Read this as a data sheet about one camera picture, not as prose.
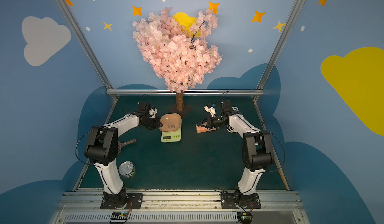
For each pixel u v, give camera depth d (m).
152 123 0.89
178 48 0.61
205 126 0.85
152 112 0.94
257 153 0.49
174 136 0.96
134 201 0.75
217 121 0.80
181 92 0.94
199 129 1.01
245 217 0.73
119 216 0.73
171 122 1.01
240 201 0.67
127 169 0.80
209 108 0.86
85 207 0.74
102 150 0.51
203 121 0.88
